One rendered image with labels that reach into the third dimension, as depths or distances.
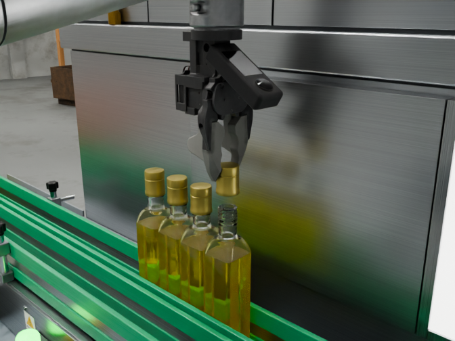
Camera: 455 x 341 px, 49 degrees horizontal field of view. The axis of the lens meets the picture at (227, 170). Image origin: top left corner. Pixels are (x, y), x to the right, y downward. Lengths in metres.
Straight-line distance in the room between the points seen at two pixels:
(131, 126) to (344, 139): 0.57
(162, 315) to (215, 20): 0.48
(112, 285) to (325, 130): 0.49
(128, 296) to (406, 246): 0.48
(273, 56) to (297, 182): 0.20
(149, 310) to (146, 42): 0.52
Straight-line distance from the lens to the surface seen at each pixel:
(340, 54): 0.75
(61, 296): 1.00
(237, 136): 0.73
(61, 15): 0.37
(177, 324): 0.84
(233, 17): 0.69
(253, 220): 0.90
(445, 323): 0.78
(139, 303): 0.92
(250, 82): 0.65
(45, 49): 12.21
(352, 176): 0.75
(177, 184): 0.81
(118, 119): 1.20
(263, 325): 0.85
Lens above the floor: 1.43
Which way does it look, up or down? 18 degrees down
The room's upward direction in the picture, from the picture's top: straight up
